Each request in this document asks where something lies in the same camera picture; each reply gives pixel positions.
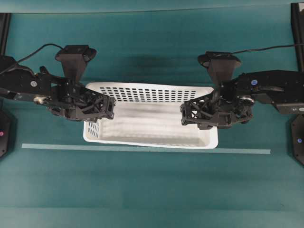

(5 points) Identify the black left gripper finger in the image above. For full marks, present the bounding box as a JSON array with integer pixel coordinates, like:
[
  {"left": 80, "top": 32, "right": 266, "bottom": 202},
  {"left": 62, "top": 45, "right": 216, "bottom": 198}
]
[
  {"left": 78, "top": 87, "right": 116, "bottom": 106},
  {"left": 68, "top": 101, "right": 115, "bottom": 123}
]

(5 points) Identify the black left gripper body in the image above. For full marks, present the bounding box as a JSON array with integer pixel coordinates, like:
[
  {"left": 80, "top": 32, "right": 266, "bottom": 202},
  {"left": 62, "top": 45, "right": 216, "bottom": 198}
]
[{"left": 47, "top": 76, "right": 83, "bottom": 118}]

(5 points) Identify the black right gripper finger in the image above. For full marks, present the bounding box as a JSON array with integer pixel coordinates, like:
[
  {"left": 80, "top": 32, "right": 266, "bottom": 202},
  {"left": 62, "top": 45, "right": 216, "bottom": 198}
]
[
  {"left": 180, "top": 106, "right": 232, "bottom": 130},
  {"left": 181, "top": 91, "right": 221, "bottom": 112}
]

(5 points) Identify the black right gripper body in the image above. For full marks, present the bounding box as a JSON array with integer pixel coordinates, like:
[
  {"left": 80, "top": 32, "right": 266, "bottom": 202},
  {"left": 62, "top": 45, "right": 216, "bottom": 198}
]
[{"left": 219, "top": 79, "right": 252, "bottom": 128}]

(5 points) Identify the white plastic lattice basket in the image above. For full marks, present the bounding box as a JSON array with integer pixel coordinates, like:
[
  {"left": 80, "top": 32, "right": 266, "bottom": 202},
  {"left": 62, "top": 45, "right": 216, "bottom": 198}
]
[{"left": 83, "top": 82, "right": 218, "bottom": 149}]

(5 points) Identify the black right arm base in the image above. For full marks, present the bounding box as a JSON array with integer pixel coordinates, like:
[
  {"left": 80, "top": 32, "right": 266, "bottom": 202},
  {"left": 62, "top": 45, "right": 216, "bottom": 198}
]
[{"left": 286, "top": 114, "right": 304, "bottom": 167}]

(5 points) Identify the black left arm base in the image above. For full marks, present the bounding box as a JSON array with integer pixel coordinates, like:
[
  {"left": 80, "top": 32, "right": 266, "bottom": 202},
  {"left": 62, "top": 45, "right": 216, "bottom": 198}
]
[{"left": 0, "top": 98, "right": 17, "bottom": 160}]

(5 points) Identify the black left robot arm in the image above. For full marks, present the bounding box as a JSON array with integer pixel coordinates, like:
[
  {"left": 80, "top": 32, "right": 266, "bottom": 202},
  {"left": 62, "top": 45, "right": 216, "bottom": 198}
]
[{"left": 0, "top": 56, "right": 116, "bottom": 123}]

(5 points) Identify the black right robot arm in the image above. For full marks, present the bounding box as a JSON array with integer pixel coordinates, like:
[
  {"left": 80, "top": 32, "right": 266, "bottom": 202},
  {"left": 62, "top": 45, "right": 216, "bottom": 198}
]
[{"left": 180, "top": 70, "right": 304, "bottom": 130}]

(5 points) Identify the light teal tape strip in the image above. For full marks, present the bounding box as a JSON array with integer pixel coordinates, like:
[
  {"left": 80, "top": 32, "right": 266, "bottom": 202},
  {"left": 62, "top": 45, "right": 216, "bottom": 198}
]
[{"left": 21, "top": 143, "right": 271, "bottom": 155}]

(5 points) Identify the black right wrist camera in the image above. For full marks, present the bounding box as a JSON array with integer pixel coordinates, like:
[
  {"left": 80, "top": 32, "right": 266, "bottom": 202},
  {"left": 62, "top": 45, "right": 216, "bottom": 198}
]
[{"left": 197, "top": 51, "right": 242, "bottom": 86}]

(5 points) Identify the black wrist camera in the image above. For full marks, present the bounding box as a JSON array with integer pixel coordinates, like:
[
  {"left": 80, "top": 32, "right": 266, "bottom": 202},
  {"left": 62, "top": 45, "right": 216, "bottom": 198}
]
[
  {"left": 197, "top": 51, "right": 242, "bottom": 86},
  {"left": 55, "top": 45, "right": 97, "bottom": 83}
]

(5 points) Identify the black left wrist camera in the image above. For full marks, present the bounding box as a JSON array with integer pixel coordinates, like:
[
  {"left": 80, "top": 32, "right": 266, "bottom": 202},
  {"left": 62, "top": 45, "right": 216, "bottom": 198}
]
[{"left": 55, "top": 45, "right": 97, "bottom": 83}]

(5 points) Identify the black left camera cable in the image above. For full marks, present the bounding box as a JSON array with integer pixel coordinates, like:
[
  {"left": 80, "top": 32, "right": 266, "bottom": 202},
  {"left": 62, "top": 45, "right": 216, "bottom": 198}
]
[{"left": 0, "top": 43, "right": 65, "bottom": 74}]

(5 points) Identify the black camera cable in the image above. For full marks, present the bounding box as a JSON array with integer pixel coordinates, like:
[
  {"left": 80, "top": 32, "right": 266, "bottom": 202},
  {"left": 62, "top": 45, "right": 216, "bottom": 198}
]
[
  {"left": 0, "top": 43, "right": 65, "bottom": 74},
  {"left": 231, "top": 43, "right": 304, "bottom": 54}
]

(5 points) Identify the black right camera cable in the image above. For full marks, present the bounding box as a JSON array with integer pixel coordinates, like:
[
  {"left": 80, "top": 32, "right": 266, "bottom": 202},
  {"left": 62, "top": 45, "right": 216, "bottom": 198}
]
[{"left": 231, "top": 43, "right": 304, "bottom": 54}]

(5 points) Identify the black left frame post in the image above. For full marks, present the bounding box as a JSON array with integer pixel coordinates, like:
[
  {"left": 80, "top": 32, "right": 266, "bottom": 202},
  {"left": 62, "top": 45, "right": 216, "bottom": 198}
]
[{"left": 0, "top": 13, "right": 11, "bottom": 55}]

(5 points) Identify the black frame post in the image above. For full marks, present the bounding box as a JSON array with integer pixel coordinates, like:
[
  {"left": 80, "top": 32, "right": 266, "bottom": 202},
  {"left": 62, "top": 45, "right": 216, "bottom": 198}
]
[
  {"left": 0, "top": 13, "right": 11, "bottom": 55},
  {"left": 291, "top": 1, "right": 304, "bottom": 72}
]

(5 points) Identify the black right frame post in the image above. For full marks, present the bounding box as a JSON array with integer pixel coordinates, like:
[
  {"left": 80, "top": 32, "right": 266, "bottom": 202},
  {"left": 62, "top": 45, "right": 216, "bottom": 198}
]
[{"left": 291, "top": 1, "right": 304, "bottom": 72}]

